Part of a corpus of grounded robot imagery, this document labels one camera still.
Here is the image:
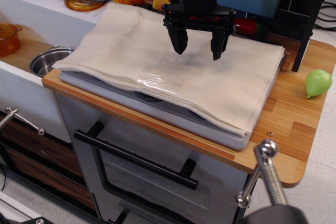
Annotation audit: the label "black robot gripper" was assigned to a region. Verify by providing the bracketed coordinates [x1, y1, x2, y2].
[162, 0, 236, 61]

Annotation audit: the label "cream cloth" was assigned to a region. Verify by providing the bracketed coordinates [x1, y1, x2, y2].
[54, 3, 285, 135]

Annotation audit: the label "red toy pepper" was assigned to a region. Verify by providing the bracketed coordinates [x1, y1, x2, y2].
[234, 18, 268, 37]

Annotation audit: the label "small yellow toy vegetable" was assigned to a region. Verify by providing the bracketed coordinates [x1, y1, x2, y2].
[152, 0, 172, 11]

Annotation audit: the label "white toy stove top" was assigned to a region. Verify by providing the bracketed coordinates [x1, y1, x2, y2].
[59, 50, 286, 150]

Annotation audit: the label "orange transparent plate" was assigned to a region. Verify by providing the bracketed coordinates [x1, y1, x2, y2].
[64, 0, 107, 12]

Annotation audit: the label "green plastic pear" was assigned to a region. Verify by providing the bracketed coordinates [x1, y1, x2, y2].
[305, 69, 332, 99]

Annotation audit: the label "silver clamp screw right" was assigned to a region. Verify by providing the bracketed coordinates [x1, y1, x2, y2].
[236, 139, 288, 208]

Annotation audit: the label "stainless steel pot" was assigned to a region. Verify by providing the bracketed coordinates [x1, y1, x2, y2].
[29, 46, 74, 78]

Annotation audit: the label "white toy oven door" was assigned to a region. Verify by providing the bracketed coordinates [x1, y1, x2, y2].
[72, 122, 248, 223]

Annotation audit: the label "orange transparent pot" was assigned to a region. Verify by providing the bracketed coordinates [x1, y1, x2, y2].
[1, 23, 23, 57]

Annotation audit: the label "wooden drawer cabinet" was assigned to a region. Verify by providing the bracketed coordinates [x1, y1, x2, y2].
[1, 119, 97, 217]

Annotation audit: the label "black metal frame post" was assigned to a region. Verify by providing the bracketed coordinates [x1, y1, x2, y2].
[291, 0, 325, 72]

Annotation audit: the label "black cables on floor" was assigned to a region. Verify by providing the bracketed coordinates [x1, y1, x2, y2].
[291, 0, 336, 31]

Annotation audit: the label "black oven door handle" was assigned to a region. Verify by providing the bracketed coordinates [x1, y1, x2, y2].
[74, 121, 198, 190]

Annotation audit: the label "silver clamp handle left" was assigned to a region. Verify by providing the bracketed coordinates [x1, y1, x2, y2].
[1, 106, 46, 136]

